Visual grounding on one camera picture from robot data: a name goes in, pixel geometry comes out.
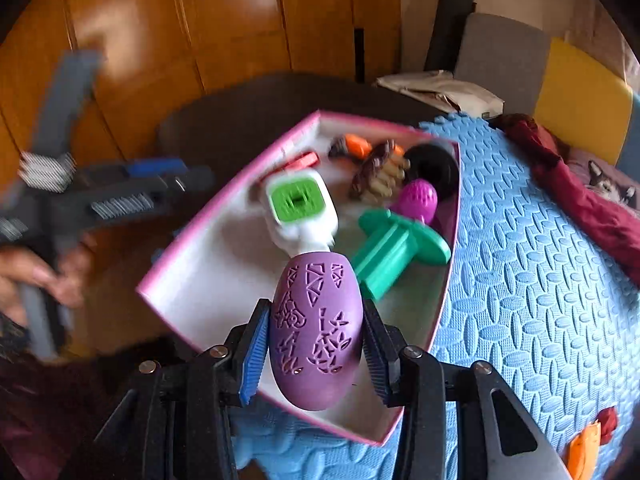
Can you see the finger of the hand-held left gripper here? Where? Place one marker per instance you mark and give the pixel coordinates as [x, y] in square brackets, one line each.
[122, 206]
[165, 176]

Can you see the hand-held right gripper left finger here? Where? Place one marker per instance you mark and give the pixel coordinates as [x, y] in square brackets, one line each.
[252, 355]

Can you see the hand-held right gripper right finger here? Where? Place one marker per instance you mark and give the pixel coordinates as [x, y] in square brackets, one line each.
[376, 360]

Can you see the purple patterned egg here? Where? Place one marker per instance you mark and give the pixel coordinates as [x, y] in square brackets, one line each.
[315, 330]

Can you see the pink cardboard box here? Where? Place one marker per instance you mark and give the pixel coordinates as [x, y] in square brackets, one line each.
[225, 260]

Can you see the green plastic piece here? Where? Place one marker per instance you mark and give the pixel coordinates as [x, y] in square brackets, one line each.
[400, 245]

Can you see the white and green thermometer toy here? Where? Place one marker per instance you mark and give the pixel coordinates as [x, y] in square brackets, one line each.
[295, 205]

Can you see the red puzzle piece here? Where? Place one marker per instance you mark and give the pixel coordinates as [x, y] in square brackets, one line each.
[300, 161]

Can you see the person's left hand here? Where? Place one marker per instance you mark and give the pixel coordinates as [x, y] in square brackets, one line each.
[70, 280]

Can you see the wooden wardrobe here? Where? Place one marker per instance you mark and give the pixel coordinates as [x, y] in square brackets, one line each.
[200, 25]

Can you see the magenta perforated egg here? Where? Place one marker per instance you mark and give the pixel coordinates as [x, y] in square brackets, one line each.
[415, 200]

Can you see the blue foam mat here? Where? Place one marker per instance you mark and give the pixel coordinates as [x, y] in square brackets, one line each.
[525, 285]

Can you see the orange and dark toy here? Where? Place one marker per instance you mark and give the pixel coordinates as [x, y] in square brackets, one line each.
[357, 146]

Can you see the black round object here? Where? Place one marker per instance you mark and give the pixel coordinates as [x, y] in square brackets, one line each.
[431, 167]

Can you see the person's dark red clothing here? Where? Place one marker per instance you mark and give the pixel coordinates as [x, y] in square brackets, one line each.
[45, 420]

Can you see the orange plastic object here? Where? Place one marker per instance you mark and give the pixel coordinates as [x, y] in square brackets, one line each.
[584, 452]

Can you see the small dark red object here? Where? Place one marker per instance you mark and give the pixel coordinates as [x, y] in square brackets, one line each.
[609, 425]

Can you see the dark red cloth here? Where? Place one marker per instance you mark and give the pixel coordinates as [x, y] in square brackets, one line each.
[575, 200]

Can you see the crumpled paper bag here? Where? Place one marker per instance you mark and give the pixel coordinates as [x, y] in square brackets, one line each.
[440, 91]

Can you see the pink dog print pillow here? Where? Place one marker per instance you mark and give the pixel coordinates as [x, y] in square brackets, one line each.
[607, 180]

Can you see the black rolled mat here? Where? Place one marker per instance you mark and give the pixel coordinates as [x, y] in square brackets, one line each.
[447, 25]

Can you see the blue yellow grey sofa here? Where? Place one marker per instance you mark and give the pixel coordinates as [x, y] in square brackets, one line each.
[575, 90]

